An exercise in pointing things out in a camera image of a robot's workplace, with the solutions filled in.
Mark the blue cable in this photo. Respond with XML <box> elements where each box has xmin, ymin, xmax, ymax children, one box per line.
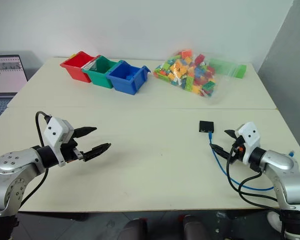
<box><xmin>207</xmin><ymin>132</ymin><xmax>297</xmax><ymax>193</ymax></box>

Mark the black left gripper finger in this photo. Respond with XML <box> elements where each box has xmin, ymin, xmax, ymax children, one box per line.
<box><xmin>83</xmin><ymin>142</ymin><xmax>113</xmax><ymax>163</ymax></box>
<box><xmin>73</xmin><ymin>126</ymin><xmax>98</xmax><ymax>139</ymax></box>

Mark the small black box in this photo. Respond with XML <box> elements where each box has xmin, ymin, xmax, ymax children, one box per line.
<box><xmin>197</xmin><ymin>120</ymin><xmax>215</xmax><ymax>134</ymax></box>

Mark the clear bag of toy bricks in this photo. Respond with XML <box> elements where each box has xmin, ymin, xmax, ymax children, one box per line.
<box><xmin>153</xmin><ymin>48</ymin><xmax>248</xmax><ymax>105</ymax></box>

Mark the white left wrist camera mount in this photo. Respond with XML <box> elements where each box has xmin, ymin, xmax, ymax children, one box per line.
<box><xmin>44</xmin><ymin>116</ymin><xmax>75</xmax><ymax>168</ymax></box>

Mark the grey laptop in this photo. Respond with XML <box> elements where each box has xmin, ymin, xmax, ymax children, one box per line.
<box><xmin>0</xmin><ymin>54</ymin><xmax>29</xmax><ymax>127</ymax></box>

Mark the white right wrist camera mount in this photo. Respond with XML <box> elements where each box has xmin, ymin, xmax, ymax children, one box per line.
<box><xmin>234</xmin><ymin>121</ymin><xmax>263</xmax><ymax>166</ymax></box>

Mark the clear plastic sheet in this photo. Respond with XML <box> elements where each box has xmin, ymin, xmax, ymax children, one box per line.
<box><xmin>81</xmin><ymin>55</ymin><xmax>101</xmax><ymax>73</ymax></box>

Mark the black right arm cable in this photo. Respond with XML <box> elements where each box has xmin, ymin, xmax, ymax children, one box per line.
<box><xmin>225</xmin><ymin>146</ymin><xmax>284</xmax><ymax>214</ymax></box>

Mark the blue plastic bin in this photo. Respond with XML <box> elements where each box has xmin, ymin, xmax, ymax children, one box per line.
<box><xmin>105</xmin><ymin>59</ymin><xmax>151</xmax><ymax>96</ymax></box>

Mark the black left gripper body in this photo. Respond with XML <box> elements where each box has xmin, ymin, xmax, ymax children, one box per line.
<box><xmin>60</xmin><ymin>138</ymin><xmax>87</xmax><ymax>164</ymax></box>

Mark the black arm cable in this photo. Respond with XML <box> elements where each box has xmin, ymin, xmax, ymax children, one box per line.
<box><xmin>18</xmin><ymin>110</ymin><xmax>52</xmax><ymax>209</ymax></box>
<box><xmin>225</xmin><ymin>146</ymin><xmax>284</xmax><ymax>214</ymax></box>

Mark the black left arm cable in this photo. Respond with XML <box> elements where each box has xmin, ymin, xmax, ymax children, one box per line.
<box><xmin>18</xmin><ymin>110</ymin><xmax>52</xmax><ymax>209</ymax></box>

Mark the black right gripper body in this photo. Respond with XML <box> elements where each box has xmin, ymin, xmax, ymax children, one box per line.
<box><xmin>230</xmin><ymin>135</ymin><xmax>246</xmax><ymax>161</ymax></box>

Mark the red plastic bin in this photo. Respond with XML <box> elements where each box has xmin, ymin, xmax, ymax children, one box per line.
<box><xmin>59</xmin><ymin>50</ymin><xmax>96</xmax><ymax>84</ymax></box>

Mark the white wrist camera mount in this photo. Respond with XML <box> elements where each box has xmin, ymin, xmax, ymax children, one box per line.
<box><xmin>44</xmin><ymin>116</ymin><xmax>75</xmax><ymax>168</ymax></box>
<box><xmin>234</xmin><ymin>121</ymin><xmax>263</xmax><ymax>166</ymax></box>

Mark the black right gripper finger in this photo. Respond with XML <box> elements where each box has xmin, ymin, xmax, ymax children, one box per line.
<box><xmin>223</xmin><ymin>128</ymin><xmax>239</xmax><ymax>139</ymax></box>
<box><xmin>209</xmin><ymin>143</ymin><xmax>234</xmax><ymax>160</ymax></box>

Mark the green plastic bin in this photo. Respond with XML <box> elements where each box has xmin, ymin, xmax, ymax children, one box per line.
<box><xmin>81</xmin><ymin>55</ymin><xmax>119</xmax><ymax>89</ymax></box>

